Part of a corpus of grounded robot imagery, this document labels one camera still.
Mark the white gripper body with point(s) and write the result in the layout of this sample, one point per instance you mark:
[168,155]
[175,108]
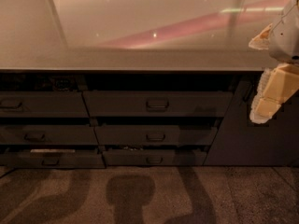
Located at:
[286,37]

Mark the grey drawer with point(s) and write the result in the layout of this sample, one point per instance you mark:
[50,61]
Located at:
[78,159]
[42,104]
[47,135]
[155,135]
[115,157]
[157,103]

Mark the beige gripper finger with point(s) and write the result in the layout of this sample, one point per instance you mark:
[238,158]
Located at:
[276,86]
[261,40]

